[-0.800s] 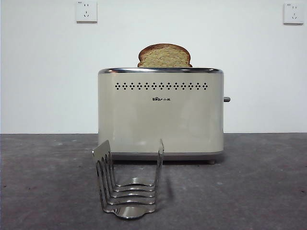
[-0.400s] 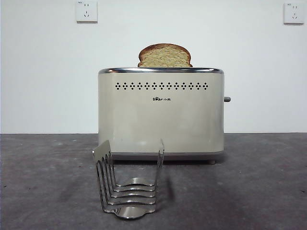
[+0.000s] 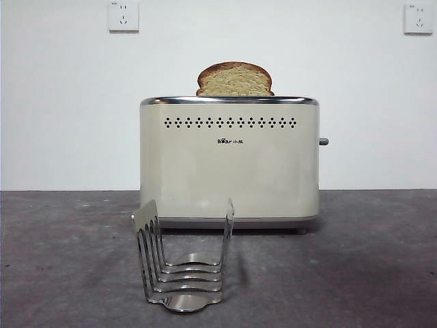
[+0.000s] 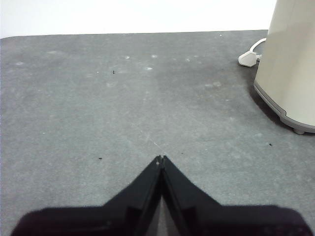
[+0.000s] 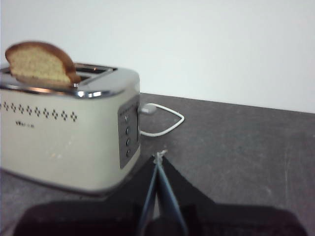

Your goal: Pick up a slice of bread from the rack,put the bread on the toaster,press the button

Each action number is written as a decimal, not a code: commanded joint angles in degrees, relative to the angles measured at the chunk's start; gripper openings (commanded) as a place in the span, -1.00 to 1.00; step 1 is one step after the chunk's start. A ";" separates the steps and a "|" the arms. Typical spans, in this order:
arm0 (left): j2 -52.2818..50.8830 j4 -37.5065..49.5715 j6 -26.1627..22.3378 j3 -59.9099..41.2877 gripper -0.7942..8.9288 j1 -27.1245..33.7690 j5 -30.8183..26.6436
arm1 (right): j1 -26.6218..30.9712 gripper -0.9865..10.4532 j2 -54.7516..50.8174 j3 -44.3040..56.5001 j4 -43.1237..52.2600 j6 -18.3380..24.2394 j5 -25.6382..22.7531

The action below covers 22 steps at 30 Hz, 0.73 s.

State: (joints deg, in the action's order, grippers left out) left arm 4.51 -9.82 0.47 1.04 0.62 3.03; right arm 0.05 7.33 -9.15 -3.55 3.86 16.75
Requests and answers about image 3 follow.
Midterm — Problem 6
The slice of bread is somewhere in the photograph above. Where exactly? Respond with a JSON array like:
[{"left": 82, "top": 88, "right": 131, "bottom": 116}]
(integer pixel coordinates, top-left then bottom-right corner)
[{"left": 195, "top": 61, "right": 275, "bottom": 97}]

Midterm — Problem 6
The cream toaster with chrome top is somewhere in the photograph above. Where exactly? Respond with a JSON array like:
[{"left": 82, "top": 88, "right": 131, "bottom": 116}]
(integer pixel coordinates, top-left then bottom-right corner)
[{"left": 139, "top": 95, "right": 322, "bottom": 235}]

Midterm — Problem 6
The stainless steel bread rack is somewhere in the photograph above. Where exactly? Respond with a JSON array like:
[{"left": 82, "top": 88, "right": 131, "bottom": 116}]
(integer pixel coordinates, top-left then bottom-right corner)
[{"left": 131, "top": 197, "right": 237, "bottom": 314}]

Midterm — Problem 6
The white wall socket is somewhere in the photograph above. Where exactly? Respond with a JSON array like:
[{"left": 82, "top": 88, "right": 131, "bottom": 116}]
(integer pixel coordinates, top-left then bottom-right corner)
[
  {"left": 403, "top": 2, "right": 435, "bottom": 36},
  {"left": 108, "top": 0, "right": 140, "bottom": 34}
]

